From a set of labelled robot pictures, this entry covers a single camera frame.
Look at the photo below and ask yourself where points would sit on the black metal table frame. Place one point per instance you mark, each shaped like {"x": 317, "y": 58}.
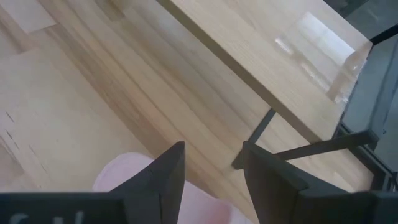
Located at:
{"x": 373, "y": 161}

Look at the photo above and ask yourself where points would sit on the pink slide sandal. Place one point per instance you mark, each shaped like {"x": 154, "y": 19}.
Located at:
{"x": 199, "y": 205}

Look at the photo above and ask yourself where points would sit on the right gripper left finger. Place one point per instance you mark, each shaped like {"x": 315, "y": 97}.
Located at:
{"x": 155, "y": 193}

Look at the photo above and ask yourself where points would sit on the wooden shelf with black frame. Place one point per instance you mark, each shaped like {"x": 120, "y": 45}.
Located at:
{"x": 248, "y": 62}

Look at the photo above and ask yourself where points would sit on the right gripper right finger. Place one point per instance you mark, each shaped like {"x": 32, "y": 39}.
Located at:
{"x": 270, "y": 193}

